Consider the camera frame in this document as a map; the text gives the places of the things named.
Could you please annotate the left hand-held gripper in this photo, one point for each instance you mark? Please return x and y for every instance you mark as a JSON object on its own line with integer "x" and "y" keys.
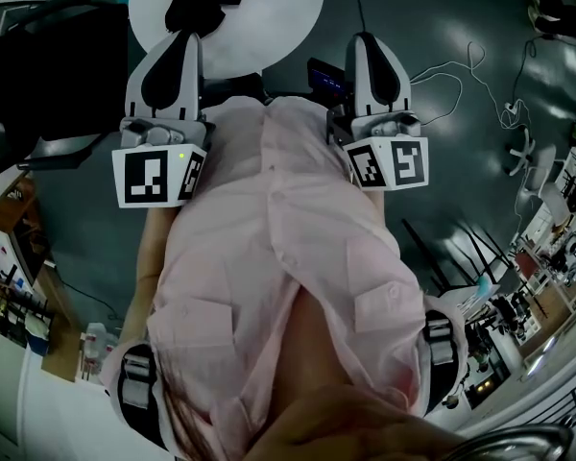
{"x": 141, "y": 178}

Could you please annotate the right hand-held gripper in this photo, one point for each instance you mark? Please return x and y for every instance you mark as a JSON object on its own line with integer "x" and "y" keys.
{"x": 408, "y": 161}

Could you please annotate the person's right forearm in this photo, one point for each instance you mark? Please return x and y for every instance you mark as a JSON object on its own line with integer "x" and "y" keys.
{"x": 380, "y": 209}

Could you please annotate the person's left forearm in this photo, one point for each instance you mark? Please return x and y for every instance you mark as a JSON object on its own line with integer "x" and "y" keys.
{"x": 146, "y": 257}

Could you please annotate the person's black trousers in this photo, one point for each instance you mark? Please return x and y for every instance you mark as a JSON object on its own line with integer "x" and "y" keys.
{"x": 235, "y": 91}

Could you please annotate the black office chair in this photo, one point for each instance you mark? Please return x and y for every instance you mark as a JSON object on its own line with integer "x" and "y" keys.
{"x": 53, "y": 65}

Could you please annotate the white round table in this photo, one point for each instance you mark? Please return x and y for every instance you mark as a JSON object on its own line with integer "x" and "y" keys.
{"x": 278, "y": 17}

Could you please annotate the white power adapter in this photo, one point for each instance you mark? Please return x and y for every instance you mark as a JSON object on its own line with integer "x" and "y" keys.
{"x": 511, "y": 108}

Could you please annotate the pink shirt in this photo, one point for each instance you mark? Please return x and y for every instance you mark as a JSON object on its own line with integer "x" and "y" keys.
{"x": 249, "y": 238}

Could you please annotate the white office chair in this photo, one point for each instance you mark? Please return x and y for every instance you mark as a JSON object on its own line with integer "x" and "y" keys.
{"x": 542, "y": 176}

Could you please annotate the wooden cabinet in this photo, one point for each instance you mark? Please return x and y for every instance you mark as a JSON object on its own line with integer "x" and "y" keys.
{"x": 14, "y": 209}

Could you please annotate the grey table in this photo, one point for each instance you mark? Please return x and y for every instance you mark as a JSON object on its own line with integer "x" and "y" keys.
{"x": 465, "y": 298}

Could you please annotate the pack of water bottles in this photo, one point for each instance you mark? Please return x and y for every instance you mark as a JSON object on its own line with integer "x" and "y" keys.
{"x": 98, "y": 348}

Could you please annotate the blue bin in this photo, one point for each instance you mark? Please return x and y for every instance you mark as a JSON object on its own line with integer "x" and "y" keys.
{"x": 38, "y": 339}

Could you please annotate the person's face and neck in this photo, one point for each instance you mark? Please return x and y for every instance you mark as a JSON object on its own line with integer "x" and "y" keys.
{"x": 345, "y": 416}

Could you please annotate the metal headset rim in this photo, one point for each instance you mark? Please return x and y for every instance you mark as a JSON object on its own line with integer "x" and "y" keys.
{"x": 518, "y": 442}

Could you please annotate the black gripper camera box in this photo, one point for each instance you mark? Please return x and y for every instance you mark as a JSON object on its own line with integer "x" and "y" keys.
{"x": 326, "y": 82}

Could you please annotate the black metal table frame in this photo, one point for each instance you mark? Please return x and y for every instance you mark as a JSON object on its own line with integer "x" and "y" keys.
{"x": 437, "y": 257}

